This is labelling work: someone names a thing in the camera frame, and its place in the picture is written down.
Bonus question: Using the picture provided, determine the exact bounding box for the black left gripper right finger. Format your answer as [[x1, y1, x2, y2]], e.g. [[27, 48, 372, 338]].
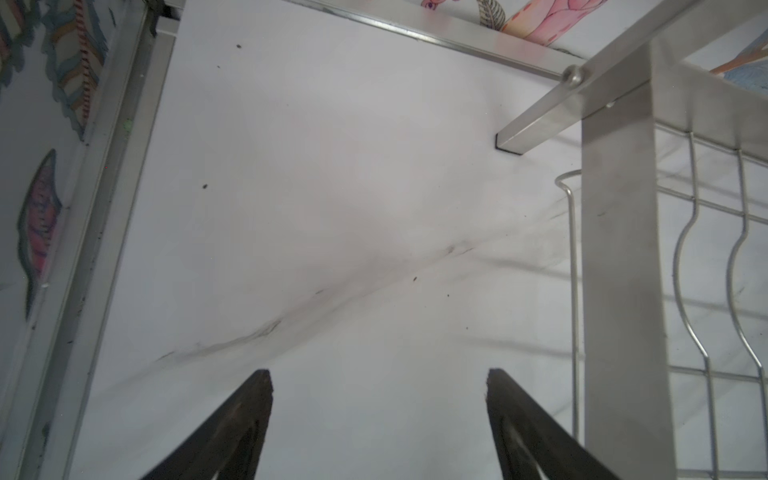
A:
[[486, 368, 616, 480]]

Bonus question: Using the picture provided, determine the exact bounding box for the stainless steel dish rack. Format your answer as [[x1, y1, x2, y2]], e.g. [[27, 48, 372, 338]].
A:
[[495, 0, 768, 480]]

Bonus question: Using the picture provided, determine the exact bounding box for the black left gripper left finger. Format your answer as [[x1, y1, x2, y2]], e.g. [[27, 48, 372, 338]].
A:
[[145, 369, 273, 479]]

